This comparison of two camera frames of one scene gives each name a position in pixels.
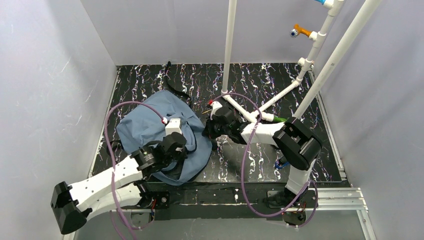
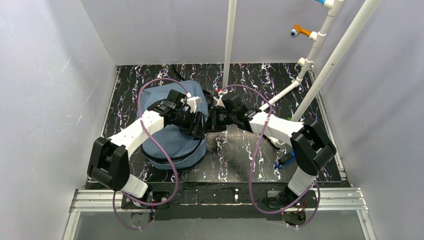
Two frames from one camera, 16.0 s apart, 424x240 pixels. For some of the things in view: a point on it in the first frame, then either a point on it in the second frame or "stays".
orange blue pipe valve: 295,32 stays
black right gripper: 212,127 -> 214,119
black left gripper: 180,152 -> 193,125
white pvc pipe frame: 332,8 stays
